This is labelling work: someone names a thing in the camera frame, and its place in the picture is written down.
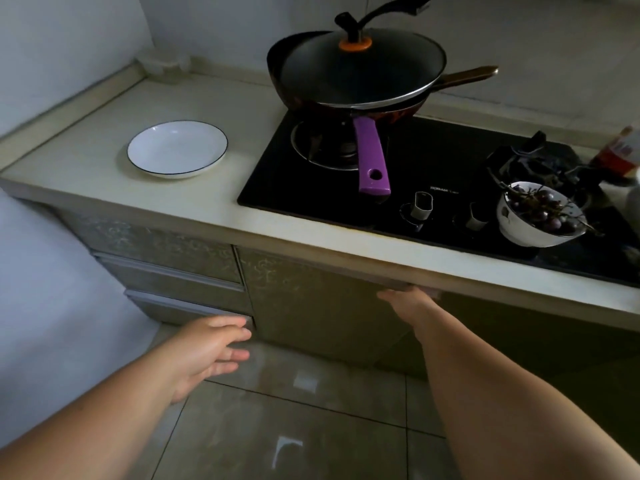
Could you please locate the person's right hand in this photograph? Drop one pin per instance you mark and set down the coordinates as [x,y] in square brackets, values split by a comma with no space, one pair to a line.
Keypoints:
[412,307]

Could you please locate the person's left hand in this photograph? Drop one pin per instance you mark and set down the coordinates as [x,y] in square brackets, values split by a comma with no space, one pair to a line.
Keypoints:
[200,352]

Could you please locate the person's right thumb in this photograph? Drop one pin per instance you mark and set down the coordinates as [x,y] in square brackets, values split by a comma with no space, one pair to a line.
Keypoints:
[389,297]

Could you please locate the person's left fingers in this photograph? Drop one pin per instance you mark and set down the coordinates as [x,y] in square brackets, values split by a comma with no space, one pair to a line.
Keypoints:
[231,337]

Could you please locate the patterned cabinet door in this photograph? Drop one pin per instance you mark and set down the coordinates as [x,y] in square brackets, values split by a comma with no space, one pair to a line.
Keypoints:
[320,309]

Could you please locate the person's right forearm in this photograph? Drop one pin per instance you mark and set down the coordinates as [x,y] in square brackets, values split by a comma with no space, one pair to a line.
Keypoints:
[500,394]

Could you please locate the person's left forearm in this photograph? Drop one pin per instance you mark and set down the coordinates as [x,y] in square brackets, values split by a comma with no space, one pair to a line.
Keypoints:
[90,419]

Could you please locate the silver stove knob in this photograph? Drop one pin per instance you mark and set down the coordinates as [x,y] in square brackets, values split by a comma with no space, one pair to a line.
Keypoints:
[477,217]
[422,205]

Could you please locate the large patterned cabinet drawer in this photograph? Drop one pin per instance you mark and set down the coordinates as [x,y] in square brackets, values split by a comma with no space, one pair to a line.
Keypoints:
[160,244]

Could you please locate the black glass gas cooktop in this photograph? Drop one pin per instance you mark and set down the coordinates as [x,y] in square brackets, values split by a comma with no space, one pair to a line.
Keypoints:
[440,159]

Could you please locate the white bowl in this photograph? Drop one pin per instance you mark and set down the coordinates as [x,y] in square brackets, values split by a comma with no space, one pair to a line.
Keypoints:
[525,232]

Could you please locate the bunch of dark grapes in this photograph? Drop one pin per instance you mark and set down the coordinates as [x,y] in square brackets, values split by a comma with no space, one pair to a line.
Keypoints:
[542,202]

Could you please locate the black burner grate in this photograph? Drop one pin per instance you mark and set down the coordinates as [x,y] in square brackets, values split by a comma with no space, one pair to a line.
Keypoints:
[530,162]

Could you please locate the white plate with black rim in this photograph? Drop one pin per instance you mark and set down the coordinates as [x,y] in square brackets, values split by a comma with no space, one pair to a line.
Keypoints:
[177,148]

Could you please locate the red and white packet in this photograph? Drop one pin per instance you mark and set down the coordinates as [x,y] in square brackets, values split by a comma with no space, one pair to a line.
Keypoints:
[620,152]

